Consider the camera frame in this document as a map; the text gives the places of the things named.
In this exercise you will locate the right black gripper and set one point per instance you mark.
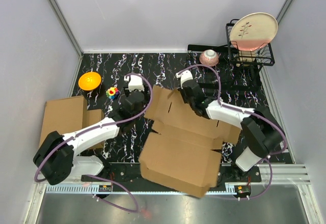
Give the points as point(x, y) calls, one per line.
point(182, 92)

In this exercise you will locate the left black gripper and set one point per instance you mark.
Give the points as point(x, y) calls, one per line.
point(146, 97)

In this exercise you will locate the brown cardboard box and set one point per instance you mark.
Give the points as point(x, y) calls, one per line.
point(68, 115)
point(182, 151)

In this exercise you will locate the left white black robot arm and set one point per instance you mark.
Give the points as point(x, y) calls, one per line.
point(59, 155)

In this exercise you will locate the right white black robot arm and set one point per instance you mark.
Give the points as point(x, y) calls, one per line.
point(259, 127)

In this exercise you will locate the closed brown cardboard box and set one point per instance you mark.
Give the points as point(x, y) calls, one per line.
point(68, 115)

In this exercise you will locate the colourful flower toy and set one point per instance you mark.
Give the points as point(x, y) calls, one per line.
point(112, 93)

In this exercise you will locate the pink patterned ceramic bowl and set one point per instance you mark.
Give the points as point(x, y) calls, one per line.
point(209, 58)

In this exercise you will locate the orange bowl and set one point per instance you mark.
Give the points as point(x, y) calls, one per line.
point(89, 81)

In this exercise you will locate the beige cup in rack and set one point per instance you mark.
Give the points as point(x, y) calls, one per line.
point(246, 56)

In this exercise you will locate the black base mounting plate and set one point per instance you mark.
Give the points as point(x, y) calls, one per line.
point(125, 172)

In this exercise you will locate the beige plate with leaf pattern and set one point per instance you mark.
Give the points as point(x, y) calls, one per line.
point(253, 31)

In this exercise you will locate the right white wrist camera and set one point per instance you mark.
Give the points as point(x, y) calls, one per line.
point(184, 76)

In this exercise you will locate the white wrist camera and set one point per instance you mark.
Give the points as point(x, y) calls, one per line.
point(133, 82)
point(184, 76)

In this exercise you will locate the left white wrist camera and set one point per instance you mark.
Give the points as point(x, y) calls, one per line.
point(133, 82)

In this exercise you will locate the black wire dish rack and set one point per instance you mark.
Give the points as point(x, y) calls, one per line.
point(243, 78)

